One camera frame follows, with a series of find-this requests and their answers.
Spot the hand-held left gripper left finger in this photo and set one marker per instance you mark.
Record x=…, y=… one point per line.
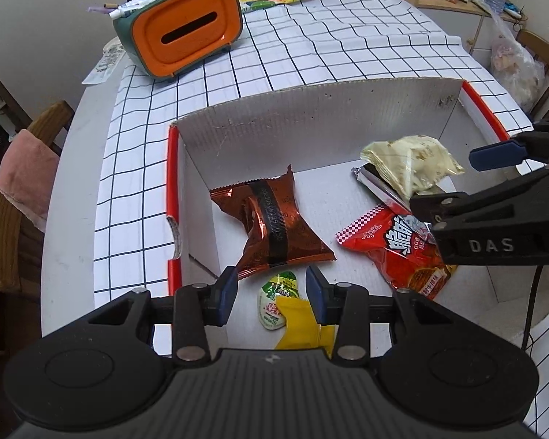
x=226, y=295

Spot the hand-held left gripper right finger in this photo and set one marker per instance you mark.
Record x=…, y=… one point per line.
x=316, y=295

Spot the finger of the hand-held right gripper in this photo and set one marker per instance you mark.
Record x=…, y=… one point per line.
x=476, y=206
x=496, y=155

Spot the plain yellow snack packet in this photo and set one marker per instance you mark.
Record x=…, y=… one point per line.
x=297, y=324

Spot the green jelly packet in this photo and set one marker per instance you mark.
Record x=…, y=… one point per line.
x=277, y=290

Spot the cream snack packet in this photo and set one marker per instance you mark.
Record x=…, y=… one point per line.
x=407, y=160

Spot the copper foil snack packet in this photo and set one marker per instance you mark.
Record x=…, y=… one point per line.
x=274, y=224

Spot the red snack packet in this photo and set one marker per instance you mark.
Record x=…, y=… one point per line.
x=393, y=256

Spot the silver black bar packet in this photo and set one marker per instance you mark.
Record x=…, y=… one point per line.
x=375, y=183

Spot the red cardboard box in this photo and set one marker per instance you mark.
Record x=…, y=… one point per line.
x=329, y=123

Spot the clear plastic bag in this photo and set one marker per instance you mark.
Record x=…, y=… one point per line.
x=517, y=64

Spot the black white checked tablecloth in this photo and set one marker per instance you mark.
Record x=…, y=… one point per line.
x=329, y=45

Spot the wooden chair with towel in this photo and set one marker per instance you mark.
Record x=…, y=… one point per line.
x=13, y=256

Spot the pink towel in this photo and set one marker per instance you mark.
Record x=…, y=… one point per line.
x=25, y=173

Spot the clear plastic packet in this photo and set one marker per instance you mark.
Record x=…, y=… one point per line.
x=105, y=61

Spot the orange green tissue box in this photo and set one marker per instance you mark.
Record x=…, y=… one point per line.
x=183, y=32

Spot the purple pen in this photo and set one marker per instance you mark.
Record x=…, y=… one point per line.
x=100, y=9

